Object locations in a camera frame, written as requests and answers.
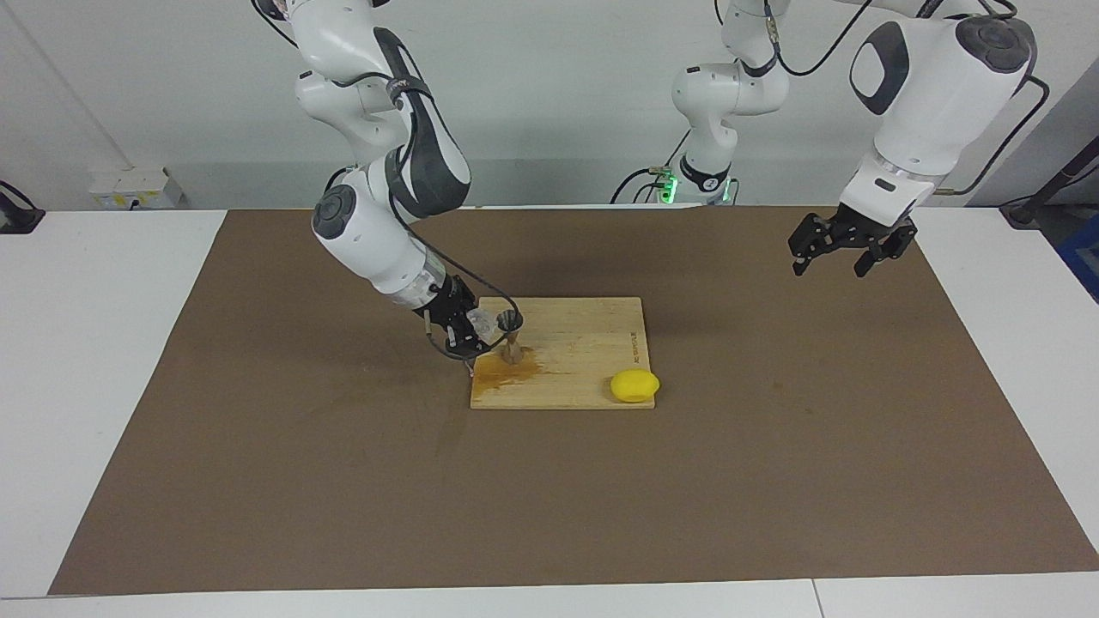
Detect white wall socket box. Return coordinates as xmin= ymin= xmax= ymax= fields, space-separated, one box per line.
xmin=88 ymin=167 xmax=184 ymax=209

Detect brown table mat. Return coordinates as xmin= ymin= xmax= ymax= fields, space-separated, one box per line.
xmin=47 ymin=206 xmax=1099 ymax=596

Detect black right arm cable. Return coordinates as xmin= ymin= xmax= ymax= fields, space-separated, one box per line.
xmin=326 ymin=73 xmax=525 ymax=361

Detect yellow lemon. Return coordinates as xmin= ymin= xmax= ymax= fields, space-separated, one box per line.
xmin=610 ymin=369 xmax=661 ymax=403

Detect steel double jigger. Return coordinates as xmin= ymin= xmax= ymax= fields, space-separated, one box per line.
xmin=496 ymin=311 xmax=526 ymax=366

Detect black stand pole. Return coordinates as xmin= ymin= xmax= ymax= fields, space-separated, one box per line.
xmin=1000 ymin=137 xmax=1099 ymax=229

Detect wooden cutting board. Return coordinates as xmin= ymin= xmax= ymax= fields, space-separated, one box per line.
xmin=464 ymin=297 xmax=656 ymax=410

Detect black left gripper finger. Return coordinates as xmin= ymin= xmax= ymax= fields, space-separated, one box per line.
xmin=853 ymin=221 xmax=918 ymax=278
xmin=788 ymin=215 xmax=847 ymax=277

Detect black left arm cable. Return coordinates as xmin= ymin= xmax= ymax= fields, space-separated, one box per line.
xmin=768 ymin=0 xmax=1052 ymax=197

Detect blue crate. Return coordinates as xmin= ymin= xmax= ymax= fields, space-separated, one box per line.
xmin=1058 ymin=215 xmax=1099 ymax=303

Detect black clamp mount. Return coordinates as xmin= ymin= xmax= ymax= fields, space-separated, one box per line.
xmin=0 ymin=180 xmax=46 ymax=234

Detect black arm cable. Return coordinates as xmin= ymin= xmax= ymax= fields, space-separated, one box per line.
xmin=326 ymin=73 xmax=525 ymax=361
xmin=768 ymin=0 xmax=1052 ymax=197

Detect black left base cables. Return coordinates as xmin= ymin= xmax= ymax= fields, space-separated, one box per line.
xmin=610 ymin=129 xmax=692 ymax=205

